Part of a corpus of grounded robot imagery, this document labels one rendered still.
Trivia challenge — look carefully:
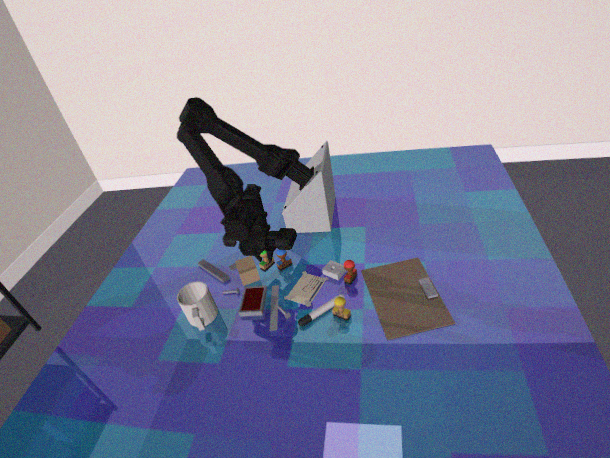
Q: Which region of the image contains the grey mug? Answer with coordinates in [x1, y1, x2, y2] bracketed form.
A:
[177, 281, 218, 330]

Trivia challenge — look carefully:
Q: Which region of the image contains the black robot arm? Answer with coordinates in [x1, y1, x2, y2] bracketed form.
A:
[176, 97, 314, 256]

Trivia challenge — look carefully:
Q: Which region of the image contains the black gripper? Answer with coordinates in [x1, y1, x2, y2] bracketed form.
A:
[222, 212, 297, 263]

